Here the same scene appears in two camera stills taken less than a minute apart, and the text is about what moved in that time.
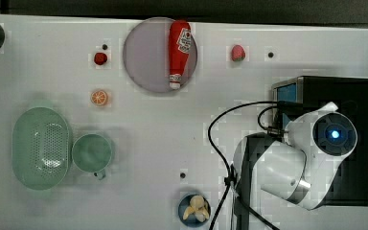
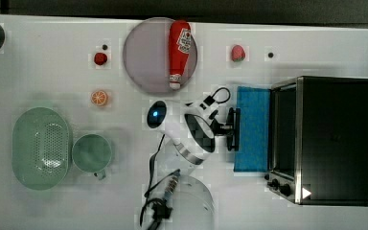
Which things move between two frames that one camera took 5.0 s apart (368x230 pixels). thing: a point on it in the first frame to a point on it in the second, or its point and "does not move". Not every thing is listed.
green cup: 92,153 does not move
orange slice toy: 98,98 does not move
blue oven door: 285,91 to 252,129
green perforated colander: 40,148 does not move
